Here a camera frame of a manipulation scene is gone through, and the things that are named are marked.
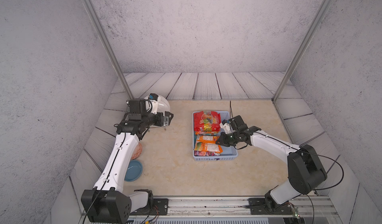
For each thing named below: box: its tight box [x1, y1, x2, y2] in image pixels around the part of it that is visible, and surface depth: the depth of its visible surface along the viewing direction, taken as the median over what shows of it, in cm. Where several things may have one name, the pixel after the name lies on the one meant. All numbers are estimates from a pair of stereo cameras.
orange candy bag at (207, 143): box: [193, 135, 224, 154], surface depth 86 cm
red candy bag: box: [193, 111, 221, 132], surface depth 96 cm
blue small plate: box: [124, 159, 143, 182], surface depth 86 cm
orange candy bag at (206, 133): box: [194, 131, 219, 136], surface depth 100 cm
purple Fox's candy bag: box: [193, 150, 221, 157], surface depth 86 cm
